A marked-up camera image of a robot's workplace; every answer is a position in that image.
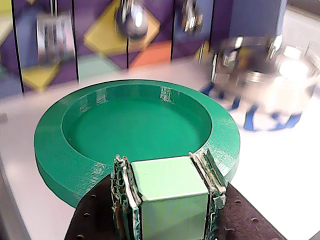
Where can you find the black perforated gripper finger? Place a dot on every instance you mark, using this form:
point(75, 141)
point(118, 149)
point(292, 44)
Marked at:
point(95, 220)
point(242, 220)

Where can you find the green round plate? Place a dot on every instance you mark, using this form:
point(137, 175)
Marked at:
point(130, 125)

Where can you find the steel pot with lid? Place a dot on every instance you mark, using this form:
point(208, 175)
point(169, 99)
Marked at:
point(275, 82)

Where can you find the blue white cloth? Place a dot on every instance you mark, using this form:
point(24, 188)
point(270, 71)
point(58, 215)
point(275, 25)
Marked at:
point(250, 120)

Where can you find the steel slotted spatula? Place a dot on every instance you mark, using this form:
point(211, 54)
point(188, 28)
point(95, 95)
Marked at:
point(55, 37)

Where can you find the steel ladle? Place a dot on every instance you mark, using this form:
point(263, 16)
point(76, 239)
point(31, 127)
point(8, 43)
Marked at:
point(132, 20)

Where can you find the steel serving spoon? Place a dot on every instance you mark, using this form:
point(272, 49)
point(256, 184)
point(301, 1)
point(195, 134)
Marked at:
point(192, 20)

